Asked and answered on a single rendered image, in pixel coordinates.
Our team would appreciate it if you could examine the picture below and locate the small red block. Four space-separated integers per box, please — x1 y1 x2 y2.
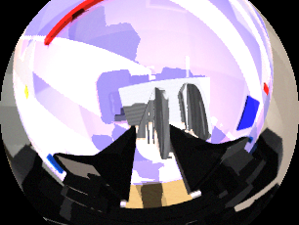
263 82 269 94

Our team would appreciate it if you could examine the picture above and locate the blue flat plate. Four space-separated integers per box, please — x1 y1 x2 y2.
236 96 260 131

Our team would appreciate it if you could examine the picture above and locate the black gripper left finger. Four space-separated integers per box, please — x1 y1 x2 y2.
54 125 137 203

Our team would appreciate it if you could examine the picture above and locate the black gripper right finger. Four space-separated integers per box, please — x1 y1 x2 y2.
169 124 248 195

